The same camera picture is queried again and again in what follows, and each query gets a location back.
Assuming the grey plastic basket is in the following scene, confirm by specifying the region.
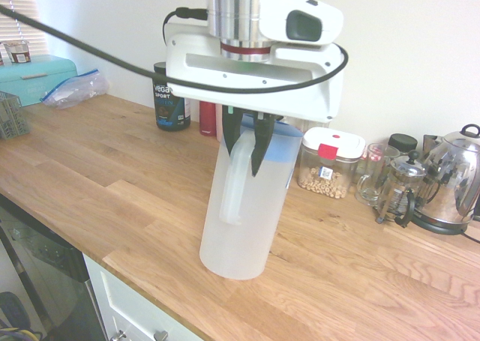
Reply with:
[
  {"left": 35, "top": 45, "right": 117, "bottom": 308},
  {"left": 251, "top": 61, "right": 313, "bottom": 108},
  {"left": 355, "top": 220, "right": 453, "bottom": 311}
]
[{"left": 0, "top": 91, "right": 31, "bottom": 139}]

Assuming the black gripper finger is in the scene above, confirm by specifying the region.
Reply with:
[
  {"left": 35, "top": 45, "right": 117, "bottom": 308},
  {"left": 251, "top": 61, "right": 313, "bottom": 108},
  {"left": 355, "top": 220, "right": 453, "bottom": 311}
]
[
  {"left": 220, "top": 104, "right": 245, "bottom": 157},
  {"left": 249, "top": 112, "right": 275, "bottom": 178}
]

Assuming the black dishwasher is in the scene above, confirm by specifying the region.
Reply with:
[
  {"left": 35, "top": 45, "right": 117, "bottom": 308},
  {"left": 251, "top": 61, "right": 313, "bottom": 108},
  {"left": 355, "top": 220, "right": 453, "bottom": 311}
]
[{"left": 0, "top": 194, "right": 108, "bottom": 341}]

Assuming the white window blind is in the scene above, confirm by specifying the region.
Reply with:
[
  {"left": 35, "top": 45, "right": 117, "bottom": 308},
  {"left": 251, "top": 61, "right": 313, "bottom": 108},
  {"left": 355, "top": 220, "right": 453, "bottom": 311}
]
[{"left": 0, "top": 0, "right": 48, "bottom": 56}]

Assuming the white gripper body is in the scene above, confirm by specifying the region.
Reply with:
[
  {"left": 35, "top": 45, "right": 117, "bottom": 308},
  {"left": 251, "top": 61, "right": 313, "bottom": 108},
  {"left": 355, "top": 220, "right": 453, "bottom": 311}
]
[{"left": 164, "top": 32, "right": 346, "bottom": 124}]

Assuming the teal bread box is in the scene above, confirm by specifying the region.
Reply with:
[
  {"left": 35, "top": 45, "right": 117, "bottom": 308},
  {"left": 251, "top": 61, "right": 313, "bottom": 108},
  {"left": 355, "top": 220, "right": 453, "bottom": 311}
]
[{"left": 0, "top": 54, "right": 82, "bottom": 108}]

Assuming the black kettle base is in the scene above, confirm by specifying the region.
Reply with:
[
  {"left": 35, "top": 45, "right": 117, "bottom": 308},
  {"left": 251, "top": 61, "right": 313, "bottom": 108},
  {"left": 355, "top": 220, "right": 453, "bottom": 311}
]
[{"left": 410, "top": 212, "right": 474, "bottom": 236}]

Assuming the black-lid glass jar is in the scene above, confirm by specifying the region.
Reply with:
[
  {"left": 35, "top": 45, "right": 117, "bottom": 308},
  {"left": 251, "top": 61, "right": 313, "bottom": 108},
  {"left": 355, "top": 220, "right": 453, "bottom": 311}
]
[{"left": 388, "top": 133, "right": 419, "bottom": 155}]

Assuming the black yellow cable bundle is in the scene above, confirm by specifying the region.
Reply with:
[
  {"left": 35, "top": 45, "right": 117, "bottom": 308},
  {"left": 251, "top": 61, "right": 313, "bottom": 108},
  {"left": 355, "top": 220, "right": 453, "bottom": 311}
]
[{"left": 0, "top": 291, "right": 43, "bottom": 341}]

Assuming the black Vega protein tub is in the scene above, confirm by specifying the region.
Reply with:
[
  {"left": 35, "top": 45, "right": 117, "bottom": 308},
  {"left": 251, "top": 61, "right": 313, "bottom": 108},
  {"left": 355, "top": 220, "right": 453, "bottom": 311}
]
[{"left": 152, "top": 61, "right": 191, "bottom": 132}]

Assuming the glass French press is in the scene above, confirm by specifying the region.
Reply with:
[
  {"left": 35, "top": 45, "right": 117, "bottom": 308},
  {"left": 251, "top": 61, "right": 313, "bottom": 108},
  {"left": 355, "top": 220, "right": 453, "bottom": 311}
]
[{"left": 376, "top": 149, "right": 428, "bottom": 229}]

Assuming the silver drawer handle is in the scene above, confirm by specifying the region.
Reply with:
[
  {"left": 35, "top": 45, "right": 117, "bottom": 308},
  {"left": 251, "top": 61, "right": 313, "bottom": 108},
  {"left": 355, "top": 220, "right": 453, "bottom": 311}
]
[{"left": 112, "top": 328, "right": 170, "bottom": 341}]

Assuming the white cabinet drawer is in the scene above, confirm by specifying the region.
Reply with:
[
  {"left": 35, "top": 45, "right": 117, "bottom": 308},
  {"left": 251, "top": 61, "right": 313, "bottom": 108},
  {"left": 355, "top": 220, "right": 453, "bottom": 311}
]
[{"left": 82, "top": 253, "right": 206, "bottom": 341}]

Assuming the white-lid cereal container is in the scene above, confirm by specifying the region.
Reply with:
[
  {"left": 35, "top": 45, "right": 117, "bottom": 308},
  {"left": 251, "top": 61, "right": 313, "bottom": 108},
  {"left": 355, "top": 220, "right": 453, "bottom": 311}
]
[{"left": 298, "top": 127, "right": 367, "bottom": 200}]

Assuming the clear zip plastic bag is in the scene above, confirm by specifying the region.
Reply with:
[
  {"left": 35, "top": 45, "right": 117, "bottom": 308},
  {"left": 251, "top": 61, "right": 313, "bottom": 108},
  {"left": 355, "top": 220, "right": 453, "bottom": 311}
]
[{"left": 40, "top": 69, "right": 110, "bottom": 110}]

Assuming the red water bottle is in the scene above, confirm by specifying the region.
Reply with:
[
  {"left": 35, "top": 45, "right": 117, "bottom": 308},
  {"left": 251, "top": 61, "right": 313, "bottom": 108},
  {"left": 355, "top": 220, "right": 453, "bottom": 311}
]
[{"left": 199, "top": 100, "right": 218, "bottom": 136}]

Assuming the clear glass mug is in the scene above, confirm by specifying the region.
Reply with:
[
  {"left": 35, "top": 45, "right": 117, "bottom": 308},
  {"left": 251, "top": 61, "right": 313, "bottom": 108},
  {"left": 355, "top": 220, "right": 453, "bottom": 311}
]
[{"left": 355, "top": 142, "right": 401, "bottom": 207}]

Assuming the stainless steel electric kettle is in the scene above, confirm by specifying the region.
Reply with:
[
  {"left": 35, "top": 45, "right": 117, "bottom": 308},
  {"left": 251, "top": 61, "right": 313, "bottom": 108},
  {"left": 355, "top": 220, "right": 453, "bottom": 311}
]
[{"left": 422, "top": 123, "right": 480, "bottom": 226}]

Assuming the translucent pitcher with blue lid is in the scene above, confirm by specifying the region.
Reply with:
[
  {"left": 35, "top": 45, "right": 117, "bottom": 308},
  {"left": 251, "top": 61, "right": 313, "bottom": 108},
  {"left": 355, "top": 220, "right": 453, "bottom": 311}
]
[{"left": 198, "top": 114, "right": 304, "bottom": 281}]

